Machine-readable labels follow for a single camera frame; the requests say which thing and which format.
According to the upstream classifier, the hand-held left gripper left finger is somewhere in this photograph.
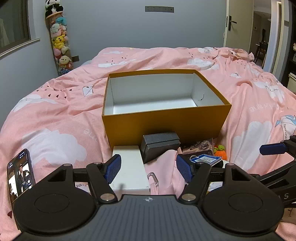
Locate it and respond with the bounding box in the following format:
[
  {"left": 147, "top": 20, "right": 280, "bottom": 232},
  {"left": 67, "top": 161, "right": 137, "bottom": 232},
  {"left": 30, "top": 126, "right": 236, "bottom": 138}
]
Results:
[{"left": 42, "top": 154, "right": 122, "bottom": 204}]

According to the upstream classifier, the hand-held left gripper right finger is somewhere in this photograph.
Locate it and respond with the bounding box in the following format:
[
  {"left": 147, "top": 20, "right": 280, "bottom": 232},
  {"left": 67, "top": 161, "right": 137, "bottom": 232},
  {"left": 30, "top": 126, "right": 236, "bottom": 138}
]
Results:
[{"left": 176, "top": 154, "right": 260, "bottom": 204}]

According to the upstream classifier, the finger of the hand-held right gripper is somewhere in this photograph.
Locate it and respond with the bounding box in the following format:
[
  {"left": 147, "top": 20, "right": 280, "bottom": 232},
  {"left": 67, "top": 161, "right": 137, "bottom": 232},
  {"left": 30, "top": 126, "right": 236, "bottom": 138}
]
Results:
[
  {"left": 259, "top": 136, "right": 296, "bottom": 159},
  {"left": 251, "top": 160, "right": 296, "bottom": 189}
]

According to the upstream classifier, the pink mini backpack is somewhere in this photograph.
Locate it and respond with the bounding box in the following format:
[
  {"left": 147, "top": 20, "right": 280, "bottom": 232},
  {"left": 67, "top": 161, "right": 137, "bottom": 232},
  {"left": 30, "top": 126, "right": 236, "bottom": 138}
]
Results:
[{"left": 144, "top": 149, "right": 189, "bottom": 201}]

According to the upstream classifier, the white box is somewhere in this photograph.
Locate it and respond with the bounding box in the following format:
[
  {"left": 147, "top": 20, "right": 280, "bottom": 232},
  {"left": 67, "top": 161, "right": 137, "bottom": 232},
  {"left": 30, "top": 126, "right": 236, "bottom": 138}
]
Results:
[{"left": 109, "top": 145, "right": 151, "bottom": 196}]

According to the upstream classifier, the blue card with white label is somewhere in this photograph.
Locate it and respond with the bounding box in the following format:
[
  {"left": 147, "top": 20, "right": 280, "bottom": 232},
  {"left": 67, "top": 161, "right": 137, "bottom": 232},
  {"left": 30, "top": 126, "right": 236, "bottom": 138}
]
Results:
[{"left": 190, "top": 154, "right": 223, "bottom": 166}]

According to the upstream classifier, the pink printed card box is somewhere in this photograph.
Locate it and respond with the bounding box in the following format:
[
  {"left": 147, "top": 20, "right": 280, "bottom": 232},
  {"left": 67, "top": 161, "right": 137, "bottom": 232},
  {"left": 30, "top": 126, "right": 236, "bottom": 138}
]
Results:
[{"left": 180, "top": 138, "right": 215, "bottom": 160}]

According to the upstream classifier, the black textured box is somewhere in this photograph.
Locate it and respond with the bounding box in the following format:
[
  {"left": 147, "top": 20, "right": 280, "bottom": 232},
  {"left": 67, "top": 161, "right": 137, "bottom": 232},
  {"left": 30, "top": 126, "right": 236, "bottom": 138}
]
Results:
[{"left": 140, "top": 132, "right": 181, "bottom": 164}]

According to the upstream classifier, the orange crochet carrot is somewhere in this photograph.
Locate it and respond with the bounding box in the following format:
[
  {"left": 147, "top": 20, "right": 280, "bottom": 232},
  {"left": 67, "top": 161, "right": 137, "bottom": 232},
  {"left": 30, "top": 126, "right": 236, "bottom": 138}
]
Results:
[{"left": 213, "top": 145, "right": 226, "bottom": 161}]

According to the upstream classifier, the orange cardboard box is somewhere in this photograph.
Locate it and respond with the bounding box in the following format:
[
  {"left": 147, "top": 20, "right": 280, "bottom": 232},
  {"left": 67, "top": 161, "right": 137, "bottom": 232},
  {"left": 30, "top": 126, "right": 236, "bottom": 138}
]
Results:
[{"left": 102, "top": 69, "right": 232, "bottom": 150}]

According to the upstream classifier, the pink printed blanket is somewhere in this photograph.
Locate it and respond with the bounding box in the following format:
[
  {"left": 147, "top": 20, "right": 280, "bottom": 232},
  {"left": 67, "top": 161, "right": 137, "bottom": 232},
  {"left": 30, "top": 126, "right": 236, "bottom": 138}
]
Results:
[{"left": 0, "top": 46, "right": 296, "bottom": 241}]

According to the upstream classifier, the black smartphone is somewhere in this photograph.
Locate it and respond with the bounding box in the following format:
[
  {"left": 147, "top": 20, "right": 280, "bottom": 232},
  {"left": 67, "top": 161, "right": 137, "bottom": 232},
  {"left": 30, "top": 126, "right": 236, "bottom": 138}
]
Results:
[{"left": 6, "top": 148, "right": 36, "bottom": 202}]

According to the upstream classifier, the dark wooden chair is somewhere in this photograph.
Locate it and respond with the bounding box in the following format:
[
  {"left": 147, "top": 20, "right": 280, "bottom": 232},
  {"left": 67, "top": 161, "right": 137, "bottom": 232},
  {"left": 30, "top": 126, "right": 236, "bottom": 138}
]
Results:
[{"left": 254, "top": 29, "right": 269, "bottom": 67}]

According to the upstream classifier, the white door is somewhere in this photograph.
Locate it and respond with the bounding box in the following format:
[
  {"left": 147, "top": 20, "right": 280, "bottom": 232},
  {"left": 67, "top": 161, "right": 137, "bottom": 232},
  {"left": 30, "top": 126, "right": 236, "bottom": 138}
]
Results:
[{"left": 223, "top": 0, "right": 255, "bottom": 63}]

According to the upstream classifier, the clear tube of plush toys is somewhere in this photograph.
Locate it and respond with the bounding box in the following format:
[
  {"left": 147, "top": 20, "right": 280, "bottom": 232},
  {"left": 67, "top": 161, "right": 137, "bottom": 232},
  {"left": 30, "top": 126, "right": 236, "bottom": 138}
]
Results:
[{"left": 46, "top": 13, "right": 74, "bottom": 77}]

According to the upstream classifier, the panda plush toy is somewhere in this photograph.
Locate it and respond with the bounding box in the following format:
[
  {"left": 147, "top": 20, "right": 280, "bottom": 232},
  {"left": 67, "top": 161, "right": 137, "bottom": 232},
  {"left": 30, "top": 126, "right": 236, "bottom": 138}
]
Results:
[{"left": 45, "top": 0, "right": 64, "bottom": 16}]

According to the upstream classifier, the window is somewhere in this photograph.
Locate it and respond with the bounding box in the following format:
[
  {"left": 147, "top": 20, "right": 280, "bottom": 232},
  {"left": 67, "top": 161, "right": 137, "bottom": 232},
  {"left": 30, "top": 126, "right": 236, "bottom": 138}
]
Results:
[{"left": 0, "top": 0, "right": 41, "bottom": 58}]

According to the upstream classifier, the black door handle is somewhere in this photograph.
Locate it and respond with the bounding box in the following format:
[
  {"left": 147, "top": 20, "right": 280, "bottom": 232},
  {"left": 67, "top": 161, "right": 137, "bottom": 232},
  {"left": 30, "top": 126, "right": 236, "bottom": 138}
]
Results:
[{"left": 228, "top": 16, "right": 238, "bottom": 31}]

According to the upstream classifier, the grey wall socket strip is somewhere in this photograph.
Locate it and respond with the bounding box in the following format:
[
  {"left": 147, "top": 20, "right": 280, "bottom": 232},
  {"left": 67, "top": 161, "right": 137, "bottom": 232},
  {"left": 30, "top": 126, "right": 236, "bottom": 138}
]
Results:
[{"left": 145, "top": 6, "right": 174, "bottom": 13}]

